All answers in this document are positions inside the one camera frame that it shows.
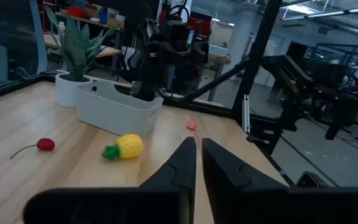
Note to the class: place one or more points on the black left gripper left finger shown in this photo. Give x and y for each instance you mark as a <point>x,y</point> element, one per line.
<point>172,186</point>

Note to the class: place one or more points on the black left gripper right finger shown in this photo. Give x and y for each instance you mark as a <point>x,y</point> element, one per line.
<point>228,186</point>

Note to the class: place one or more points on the yellow pineapple toy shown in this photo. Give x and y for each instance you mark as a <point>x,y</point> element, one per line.
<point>129,146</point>

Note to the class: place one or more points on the red cherry toy with stem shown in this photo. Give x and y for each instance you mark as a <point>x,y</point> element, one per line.
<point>46,144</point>

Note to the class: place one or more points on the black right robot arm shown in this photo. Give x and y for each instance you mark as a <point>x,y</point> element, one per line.
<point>149,71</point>

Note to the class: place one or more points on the black neighbour station robot arm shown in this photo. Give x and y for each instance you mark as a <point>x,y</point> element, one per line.
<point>291,81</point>

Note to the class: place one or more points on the red tool chest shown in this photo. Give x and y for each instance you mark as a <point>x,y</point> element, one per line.
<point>202,26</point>

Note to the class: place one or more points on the wooden side table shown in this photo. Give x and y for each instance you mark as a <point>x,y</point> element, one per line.
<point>221,58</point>

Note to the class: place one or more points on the pink round fruit toy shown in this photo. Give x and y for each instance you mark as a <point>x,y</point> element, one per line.
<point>192,124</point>

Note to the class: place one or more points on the brown cardboard box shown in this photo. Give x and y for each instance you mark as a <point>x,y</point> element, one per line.
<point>117,21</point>

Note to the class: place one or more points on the wooden workbench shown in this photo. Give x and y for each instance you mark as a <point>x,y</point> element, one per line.
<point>109,51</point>

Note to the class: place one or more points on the blue container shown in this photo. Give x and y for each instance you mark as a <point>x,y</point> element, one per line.
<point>102,18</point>

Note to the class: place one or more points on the clear container with toys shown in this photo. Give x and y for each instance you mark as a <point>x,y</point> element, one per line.
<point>113,115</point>

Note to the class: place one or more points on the green artificial plant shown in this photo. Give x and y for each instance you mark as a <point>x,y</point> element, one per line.
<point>76,49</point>

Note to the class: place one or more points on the red storage bin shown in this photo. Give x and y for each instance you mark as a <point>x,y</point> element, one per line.
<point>77,12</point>

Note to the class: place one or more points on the white bottle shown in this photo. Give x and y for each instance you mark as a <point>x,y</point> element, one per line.
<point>61,31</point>

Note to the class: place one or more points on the white plant pot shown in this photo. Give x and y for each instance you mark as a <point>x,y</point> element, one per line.
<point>65,93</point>

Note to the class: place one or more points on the blue-grey office chair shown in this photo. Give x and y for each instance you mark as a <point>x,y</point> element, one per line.
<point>39,37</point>

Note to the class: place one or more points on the white ceiling light strip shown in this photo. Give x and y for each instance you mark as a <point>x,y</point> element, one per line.
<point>328,13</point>

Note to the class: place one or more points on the silver metal bracket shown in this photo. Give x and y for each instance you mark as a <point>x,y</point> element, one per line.
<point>246,113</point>

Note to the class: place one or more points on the black aluminium table frame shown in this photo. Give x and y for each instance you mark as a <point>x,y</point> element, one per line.
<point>256,46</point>

